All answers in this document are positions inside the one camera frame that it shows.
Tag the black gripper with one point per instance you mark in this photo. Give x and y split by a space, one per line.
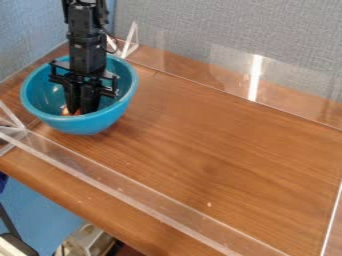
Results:
83 74

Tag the brown and white mushroom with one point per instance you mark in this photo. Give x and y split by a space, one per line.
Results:
66 112

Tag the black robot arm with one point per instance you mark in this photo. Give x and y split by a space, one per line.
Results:
86 17

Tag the blue bowl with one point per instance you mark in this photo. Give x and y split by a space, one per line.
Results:
43 100

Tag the clear acrylic front barrier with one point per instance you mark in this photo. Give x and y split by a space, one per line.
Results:
190 221

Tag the clear acrylic barrier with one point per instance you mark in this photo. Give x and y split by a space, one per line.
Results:
190 221
305 92

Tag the white object under table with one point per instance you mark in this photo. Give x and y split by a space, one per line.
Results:
87 241

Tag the black stand leg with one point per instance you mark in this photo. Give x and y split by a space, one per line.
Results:
12 246

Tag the clear acrylic back barrier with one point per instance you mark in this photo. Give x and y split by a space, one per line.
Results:
305 92

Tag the clear acrylic corner bracket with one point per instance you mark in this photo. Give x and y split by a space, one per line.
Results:
130 43

